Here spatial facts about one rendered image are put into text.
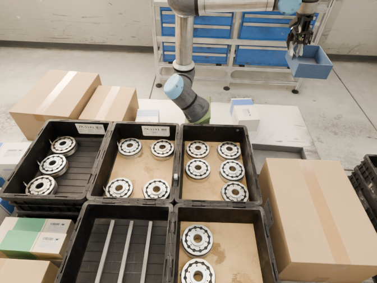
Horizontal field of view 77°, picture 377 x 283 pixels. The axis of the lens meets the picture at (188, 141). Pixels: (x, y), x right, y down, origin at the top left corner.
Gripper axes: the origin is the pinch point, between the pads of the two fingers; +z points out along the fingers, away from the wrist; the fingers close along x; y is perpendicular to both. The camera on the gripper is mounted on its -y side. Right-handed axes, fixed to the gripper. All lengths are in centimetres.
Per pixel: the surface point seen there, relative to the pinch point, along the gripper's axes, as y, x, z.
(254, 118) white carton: 8.0, -14.7, 31.8
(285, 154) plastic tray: 24.9, 0.3, 41.9
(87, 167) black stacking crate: 52, -90, 20
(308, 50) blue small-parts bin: -9.6, 10.2, 2.3
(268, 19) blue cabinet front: -141, 14, 34
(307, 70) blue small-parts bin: 10.0, 4.4, 1.9
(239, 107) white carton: -1.2, -22.7, 31.1
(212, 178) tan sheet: 53, -37, 25
